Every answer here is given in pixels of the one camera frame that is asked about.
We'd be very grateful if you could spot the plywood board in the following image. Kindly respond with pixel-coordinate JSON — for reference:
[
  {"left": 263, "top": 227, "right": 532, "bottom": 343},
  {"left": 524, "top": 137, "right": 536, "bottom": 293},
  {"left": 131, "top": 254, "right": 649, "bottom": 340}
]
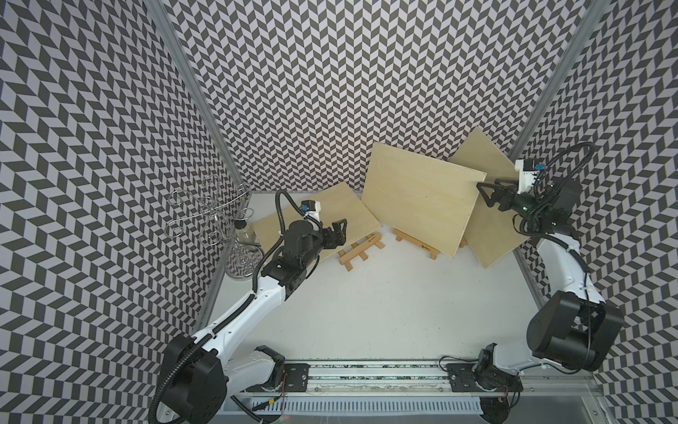
[
  {"left": 361, "top": 143, "right": 487, "bottom": 257},
  {"left": 252, "top": 181, "right": 382, "bottom": 263},
  {"left": 448, "top": 128, "right": 528, "bottom": 268}
]

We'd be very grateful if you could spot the small wooden easel piece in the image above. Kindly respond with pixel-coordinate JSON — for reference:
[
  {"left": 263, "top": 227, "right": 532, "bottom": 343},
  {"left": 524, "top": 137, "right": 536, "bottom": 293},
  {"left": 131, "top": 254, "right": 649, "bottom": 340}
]
[{"left": 338, "top": 232, "right": 385, "bottom": 271}]

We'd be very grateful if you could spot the wooden easel frame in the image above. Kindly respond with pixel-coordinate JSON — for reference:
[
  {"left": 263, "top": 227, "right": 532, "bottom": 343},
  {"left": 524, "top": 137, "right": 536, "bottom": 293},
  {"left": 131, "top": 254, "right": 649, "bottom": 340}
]
[{"left": 393, "top": 229, "right": 441, "bottom": 260}]

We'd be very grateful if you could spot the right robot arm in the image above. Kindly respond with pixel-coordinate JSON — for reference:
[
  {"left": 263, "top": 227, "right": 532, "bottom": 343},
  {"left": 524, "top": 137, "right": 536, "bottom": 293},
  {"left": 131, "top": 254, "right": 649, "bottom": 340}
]
[{"left": 472, "top": 178, "right": 624, "bottom": 391}]

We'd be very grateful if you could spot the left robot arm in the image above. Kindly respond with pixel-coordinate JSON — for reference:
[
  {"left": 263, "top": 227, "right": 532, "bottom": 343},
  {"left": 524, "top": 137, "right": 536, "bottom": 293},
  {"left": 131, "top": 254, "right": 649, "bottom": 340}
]
[{"left": 148, "top": 217, "right": 348, "bottom": 423}]

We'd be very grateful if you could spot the glass spice jar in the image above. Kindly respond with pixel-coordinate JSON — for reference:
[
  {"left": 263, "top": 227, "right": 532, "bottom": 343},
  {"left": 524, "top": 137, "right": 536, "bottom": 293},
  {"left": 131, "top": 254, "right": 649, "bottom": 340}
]
[{"left": 234, "top": 219, "right": 256, "bottom": 245}]

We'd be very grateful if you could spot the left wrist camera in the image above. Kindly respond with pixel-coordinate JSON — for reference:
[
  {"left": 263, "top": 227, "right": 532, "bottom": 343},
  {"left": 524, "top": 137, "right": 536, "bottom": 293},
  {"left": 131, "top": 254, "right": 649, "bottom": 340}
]
[{"left": 300, "top": 200, "right": 321, "bottom": 222}]

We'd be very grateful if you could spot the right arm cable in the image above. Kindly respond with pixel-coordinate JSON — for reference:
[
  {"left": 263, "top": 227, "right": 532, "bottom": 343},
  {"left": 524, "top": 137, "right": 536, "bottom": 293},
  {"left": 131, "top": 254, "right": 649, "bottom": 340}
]
[{"left": 510, "top": 141, "right": 597, "bottom": 372}]

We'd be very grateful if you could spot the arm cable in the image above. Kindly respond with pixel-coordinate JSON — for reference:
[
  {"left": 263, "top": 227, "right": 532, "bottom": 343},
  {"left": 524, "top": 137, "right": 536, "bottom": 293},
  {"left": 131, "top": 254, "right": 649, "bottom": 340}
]
[
  {"left": 147, "top": 189, "right": 314, "bottom": 424},
  {"left": 510, "top": 141, "right": 597, "bottom": 372}
]

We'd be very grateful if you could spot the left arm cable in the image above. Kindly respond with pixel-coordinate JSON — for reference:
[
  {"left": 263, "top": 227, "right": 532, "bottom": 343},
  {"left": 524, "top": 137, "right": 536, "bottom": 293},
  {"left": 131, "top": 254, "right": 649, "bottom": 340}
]
[{"left": 147, "top": 189, "right": 314, "bottom": 424}]

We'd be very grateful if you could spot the wire mug tree stand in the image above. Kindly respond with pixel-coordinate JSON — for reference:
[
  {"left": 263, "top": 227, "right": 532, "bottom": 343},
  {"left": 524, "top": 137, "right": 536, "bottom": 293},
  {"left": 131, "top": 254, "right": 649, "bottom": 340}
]
[{"left": 163, "top": 178, "right": 264, "bottom": 282}]

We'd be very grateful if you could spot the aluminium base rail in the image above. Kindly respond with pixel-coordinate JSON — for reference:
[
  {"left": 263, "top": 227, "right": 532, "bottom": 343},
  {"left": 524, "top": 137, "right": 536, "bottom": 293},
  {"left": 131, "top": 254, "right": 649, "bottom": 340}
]
[{"left": 153, "top": 359, "right": 605, "bottom": 414}]

